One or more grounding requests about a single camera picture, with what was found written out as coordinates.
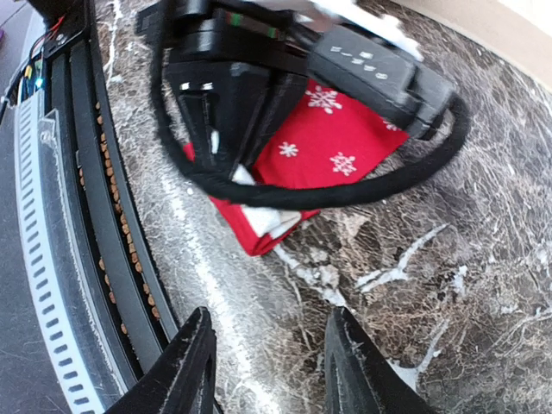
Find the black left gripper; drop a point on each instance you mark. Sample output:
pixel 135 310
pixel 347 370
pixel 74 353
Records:
pixel 217 55

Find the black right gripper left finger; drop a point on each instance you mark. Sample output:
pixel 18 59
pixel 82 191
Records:
pixel 183 379

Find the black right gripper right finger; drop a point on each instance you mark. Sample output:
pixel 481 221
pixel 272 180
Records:
pixel 358 379

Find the red snowflake santa sock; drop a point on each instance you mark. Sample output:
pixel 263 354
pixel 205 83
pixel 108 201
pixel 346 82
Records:
pixel 329 139

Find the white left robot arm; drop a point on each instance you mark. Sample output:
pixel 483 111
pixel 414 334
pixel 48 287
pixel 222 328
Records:
pixel 321 16

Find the wooden compartment tray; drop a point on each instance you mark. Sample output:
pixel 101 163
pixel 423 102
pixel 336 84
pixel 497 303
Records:
pixel 519 32

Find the black front table rail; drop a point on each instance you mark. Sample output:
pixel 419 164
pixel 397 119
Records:
pixel 134 318

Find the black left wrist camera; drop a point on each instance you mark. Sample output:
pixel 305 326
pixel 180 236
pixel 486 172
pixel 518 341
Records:
pixel 387 80

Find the white slotted cable duct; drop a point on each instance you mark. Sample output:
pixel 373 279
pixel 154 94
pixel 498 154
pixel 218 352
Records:
pixel 53 266

